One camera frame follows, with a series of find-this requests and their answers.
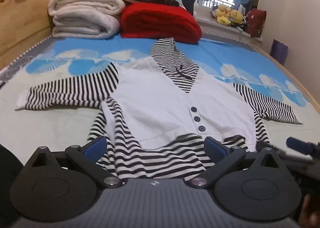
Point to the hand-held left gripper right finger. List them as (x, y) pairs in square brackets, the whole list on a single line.
[(214, 147)]

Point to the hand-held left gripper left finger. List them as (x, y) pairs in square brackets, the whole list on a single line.
[(96, 147)]

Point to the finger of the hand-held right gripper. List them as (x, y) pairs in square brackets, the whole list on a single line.
[(298, 143)]

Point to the striped white cardigan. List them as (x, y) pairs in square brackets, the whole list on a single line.
[(155, 98)]

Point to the blue patterned bed sheet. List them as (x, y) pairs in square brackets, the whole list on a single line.
[(225, 55)]

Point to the purple bag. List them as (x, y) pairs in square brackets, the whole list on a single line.
[(278, 51)]

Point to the white fleece folded blanket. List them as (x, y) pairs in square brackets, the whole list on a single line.
[(85, 25)]

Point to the yellow plush toys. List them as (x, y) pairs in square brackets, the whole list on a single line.
[(228, 15)]

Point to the red folded blanket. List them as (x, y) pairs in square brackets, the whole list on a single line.
[(160, 21)]

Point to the wooden headboard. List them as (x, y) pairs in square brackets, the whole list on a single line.
[(25, 30)]

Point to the cream folded blanket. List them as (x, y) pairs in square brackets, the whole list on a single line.
[(85, 1)]

